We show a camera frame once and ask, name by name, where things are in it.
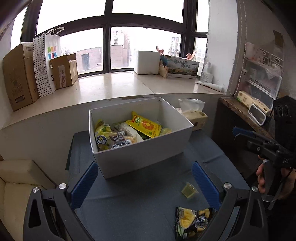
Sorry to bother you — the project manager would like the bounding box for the green jelly cup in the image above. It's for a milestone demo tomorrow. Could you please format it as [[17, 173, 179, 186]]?
[[181, 182, 198, 198]]

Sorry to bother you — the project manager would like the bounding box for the black yellow chips bag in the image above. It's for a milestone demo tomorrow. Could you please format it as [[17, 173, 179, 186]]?
[[175, 207, 217, 240]]

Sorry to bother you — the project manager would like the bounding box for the white cardboard storage box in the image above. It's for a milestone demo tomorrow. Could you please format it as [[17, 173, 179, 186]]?
[[89, 97, 193, 179]]

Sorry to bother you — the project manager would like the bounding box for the yellow sunflower seed bag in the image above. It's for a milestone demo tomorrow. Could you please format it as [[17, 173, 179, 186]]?
[[125, 111, 161, 138]]

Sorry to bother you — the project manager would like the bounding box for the dark chestnut snack packet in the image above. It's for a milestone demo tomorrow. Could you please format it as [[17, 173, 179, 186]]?
[[110, 131, 132, 149]]

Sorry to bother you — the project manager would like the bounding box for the right hand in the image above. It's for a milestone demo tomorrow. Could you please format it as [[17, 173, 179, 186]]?
[[256, 159, 296, 200]]

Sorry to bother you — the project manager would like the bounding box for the white framed mirror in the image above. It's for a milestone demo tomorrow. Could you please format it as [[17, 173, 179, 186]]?
[[248, 104, 266, 126]]

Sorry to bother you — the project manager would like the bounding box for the yellow-green chips bag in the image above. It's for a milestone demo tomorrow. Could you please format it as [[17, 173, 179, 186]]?
[[94, 119, 115, 151]]

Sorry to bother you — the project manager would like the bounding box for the wooden side shelf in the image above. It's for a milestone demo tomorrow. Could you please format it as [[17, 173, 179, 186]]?
[[218, 97, 273, 139]]

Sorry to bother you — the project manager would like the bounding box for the blue fabric table cloth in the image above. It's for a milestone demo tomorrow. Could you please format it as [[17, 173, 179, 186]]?
[[75, 131, 248, 240]]

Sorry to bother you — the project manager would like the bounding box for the green-beige small carton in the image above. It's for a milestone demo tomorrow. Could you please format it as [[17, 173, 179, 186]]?
[[236, 91, 271, 114]]

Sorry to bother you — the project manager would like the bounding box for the cream sofa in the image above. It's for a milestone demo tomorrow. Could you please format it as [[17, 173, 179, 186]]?
[[1, 160, 55, 240]]

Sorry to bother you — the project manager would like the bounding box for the clear plastic drawer organizer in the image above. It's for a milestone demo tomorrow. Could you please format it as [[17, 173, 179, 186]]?
[[240, 42, 284, 108]]

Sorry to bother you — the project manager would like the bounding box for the beige tissue pack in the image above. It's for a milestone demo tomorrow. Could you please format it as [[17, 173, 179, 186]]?
[[177, 98, 208, 131]]

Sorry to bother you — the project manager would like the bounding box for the white tube on sill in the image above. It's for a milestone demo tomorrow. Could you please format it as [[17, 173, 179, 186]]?
[[197, 81, 223, 92]]

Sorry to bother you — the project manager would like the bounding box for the white plastic bottle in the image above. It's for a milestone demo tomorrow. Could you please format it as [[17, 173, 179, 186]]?
[[200, 62, 213, 83]]

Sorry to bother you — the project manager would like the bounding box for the small open cardboard box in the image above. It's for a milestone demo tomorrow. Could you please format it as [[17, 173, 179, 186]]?
[[50, 53, 78, 89]]

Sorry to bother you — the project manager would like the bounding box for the printed landscape tissue box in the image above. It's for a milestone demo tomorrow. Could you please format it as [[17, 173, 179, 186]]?
[[166, 56, 199, 79]]

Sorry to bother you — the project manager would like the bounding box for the small woven basket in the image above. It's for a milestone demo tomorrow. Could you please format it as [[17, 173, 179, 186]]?
[[159, 60, 168, 78]]

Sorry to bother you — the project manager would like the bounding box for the tall brown cardboard box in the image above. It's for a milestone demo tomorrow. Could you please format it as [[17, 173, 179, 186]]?
[[3, 42, 39, 111]]

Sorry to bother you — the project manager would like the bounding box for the white foam box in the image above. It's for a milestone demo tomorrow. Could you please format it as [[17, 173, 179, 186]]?
[[134, 50, 160, 75]]

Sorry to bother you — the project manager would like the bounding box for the white dotted paper bag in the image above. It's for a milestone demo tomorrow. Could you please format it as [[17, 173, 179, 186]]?
[[33, 27, 64, 97]]

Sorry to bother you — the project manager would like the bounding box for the black window frame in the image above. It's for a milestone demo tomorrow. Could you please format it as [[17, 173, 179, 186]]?
[[21, 0, 209, 77]]

